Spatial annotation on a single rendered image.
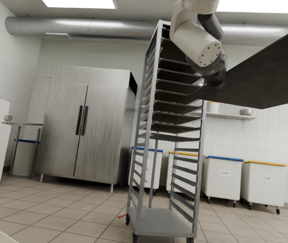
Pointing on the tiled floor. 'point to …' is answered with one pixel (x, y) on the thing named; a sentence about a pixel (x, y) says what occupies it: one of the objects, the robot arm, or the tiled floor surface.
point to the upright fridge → (87, 125)
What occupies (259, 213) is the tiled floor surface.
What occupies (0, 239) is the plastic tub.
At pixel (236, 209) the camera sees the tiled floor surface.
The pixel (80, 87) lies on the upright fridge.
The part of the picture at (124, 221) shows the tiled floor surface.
